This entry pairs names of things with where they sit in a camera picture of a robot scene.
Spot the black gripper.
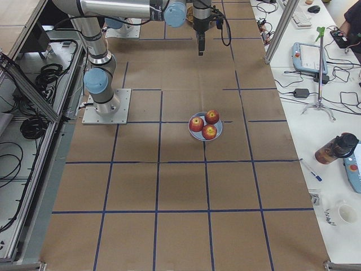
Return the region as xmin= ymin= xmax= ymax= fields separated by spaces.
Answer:
xmin=193 ymin=7 xmax=212 ymax=56

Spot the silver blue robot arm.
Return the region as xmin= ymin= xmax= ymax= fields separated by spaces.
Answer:
xmin=54 ymin=1 xmax=188 ymax=116

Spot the red apple back right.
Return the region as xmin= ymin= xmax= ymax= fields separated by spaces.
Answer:
xmin=205 ymin=110 xmax=219 ymax=125

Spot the red apple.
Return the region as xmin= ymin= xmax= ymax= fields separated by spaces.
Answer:
xmin=205 ymin=110 xmax=219 ymax=125
xmin=201 ymin=124 xmax=217 ymax=140
xmin=188 ymin=116 xmax=204 ymax=133

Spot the red apple left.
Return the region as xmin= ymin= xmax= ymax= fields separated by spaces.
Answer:
xmin=188 ymin=116 xmax=204 ymax=133

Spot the red apple front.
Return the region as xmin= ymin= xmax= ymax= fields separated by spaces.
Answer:
xmin=201 ymin=124 xmax=217 ymax=140

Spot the light blue plate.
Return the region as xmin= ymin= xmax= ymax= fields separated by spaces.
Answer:
xmin=188 ymin=112 xmax=223 ymax=142

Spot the white keyboard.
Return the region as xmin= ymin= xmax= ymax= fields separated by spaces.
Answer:
xmin=292 ymin=8 xmax=312 ymax=29

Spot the blue teach pendant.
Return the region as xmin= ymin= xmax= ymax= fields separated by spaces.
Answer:
xmin=292 ymin=42 xmax=320 ymax=73
xmin=344 ymin=142 xmax=361 ymax=194

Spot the black power adapter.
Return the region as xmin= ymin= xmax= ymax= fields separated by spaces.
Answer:
xmin=293 ymin=88 xmax=310 ymax=98

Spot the black computer mouse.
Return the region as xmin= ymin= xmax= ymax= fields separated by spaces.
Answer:
xmin=307 ymin=5 xmax=320 ymax=14

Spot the silver reacher grabber tool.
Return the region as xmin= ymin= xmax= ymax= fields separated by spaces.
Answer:
xmin=301 ymin=27 xmax=336 ymax=121

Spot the person in dark clothes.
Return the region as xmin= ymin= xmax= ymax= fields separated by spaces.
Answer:
xmin=339 ymin=1 xmax=361 ymax=44

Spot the brown drink bottle black lid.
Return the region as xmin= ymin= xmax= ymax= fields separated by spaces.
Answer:
xmin=314 ymin=133 xmax=359 ymax=164

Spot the white blue pen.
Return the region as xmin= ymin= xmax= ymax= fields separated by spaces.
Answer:
xmin=300 ymin=158 xmax=323 ymax=182

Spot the small metal clip box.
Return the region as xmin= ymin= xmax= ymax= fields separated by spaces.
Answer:
xmin=309 ymin=193 xmax=321 ymax=206

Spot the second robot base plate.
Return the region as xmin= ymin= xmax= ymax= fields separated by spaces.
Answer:
xmin=105 ymin=18 xmax=141 ymax=39

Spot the aluminium frame post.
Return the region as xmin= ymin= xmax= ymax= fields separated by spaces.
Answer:
xmin=264 ymin=0 xmax=299 ymax=64

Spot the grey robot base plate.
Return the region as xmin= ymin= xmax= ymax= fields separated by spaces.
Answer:
xmin=82 ymin=89 xmax=131 ymax=125

